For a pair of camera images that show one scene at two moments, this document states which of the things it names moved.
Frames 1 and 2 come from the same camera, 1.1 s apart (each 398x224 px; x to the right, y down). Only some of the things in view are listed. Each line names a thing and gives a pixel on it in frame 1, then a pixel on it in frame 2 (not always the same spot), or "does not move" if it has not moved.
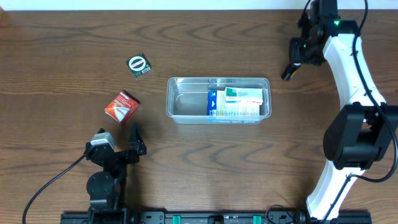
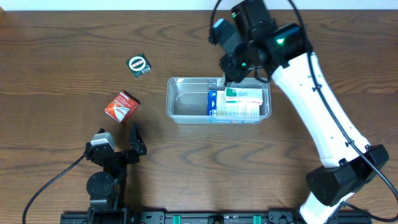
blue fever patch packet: [221, 112] does not move
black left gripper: [118, 156] does not move
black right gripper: [300, 55] -> [232, 71]
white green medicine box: [252, 96] does not move
